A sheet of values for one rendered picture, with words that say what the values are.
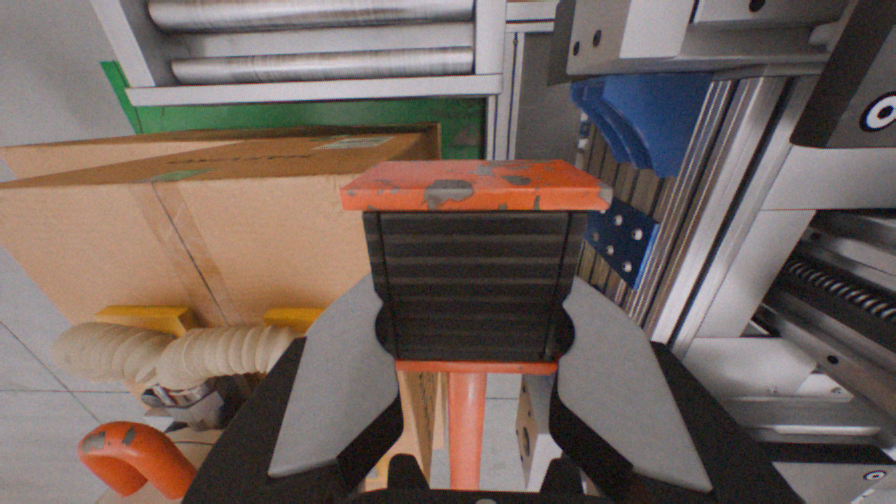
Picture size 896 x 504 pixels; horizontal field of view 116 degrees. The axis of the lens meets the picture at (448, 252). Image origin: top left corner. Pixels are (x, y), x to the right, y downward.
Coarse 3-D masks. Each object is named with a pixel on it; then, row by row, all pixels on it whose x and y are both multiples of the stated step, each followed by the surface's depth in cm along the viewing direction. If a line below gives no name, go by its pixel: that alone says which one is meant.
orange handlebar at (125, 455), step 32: (448, 384) 15; (480, 384) 15; (448, 416) 17; (480, 416) 16; (96, 448) 20; (128, 448) 20; (160, 448) 21; (480, 448) 18; (128, 480) 23; (160, 480) 22
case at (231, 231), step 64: (0, 192) 26; (64, 192) 26; (128, 192) 25; (192, 192) 25; (256, 192) 25; (320, 192) 25; (64, 256) 29; (128, 256) 29; (192, 256) 28; (256, 256) 28; (320, 256) 28; (256, 320) 32; (128, 384) 39; (256, 384) 37
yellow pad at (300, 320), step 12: (276, 312) 30; (288, 312) 30; (300, 312) 30; (312, 312) 30; (264, 324) 30; (276, 324) 30; (288, 324) 30; (300, 324) 30; (384, 456) 42; (384, 468) 43; (372, 480) 44; (384, 480) 44
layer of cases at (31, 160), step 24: (48, 144) 67; (72, 144) 65; (96, 144) 63; (120, 144) 63; (144, 144) 63; (168, 144) 62; (192, 144) 62; (216, 144) 62; (432, 144) 75; (24, 168) 66; (48, 168) 66; (72, 168) 66
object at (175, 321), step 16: (96, 320) 31; (112, 320) 30; (128, 320) 30; (144, 320) 30; (160, 320) 30; (176, 320) 30; (192, 320) 32; (176, 336) 31; (144, 400) 32; (160, 400) 32
